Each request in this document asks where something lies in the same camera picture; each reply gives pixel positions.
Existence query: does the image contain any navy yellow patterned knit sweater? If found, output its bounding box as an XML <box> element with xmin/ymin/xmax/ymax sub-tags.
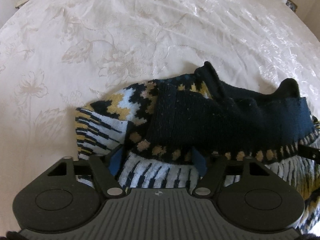
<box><xmin>75</xmin><ymin>62</ymin><xmax>319</xmax><ymax>239</ymax></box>

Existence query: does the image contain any cream floral bedspread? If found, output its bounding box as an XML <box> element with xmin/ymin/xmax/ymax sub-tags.
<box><xmin>1</xmin><ymin>0</ymin><xmax>319</xmax><ymax>233</ymax></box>

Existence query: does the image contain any white left nightstand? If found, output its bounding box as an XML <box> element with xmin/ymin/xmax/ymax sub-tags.
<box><xmin>15</xmin><ymin>0</ymin><xmax>31</xmax><ymax>9</ymax></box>

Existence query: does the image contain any picture frame on right nightstand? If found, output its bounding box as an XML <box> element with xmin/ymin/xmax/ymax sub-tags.
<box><xmin>286</xmin><ymin>0</ymin><xmax>298</xmax><ymax>12</ymax></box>

